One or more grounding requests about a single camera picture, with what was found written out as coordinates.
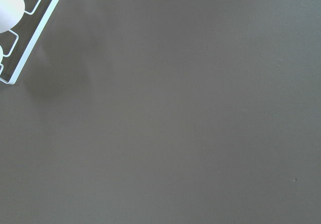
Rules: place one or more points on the white plastic cup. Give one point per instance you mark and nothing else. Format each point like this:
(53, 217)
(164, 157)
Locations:
(12, 12)

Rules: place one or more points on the white wire cup rack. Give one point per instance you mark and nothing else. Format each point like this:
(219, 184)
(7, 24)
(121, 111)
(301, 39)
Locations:
(18, 42)

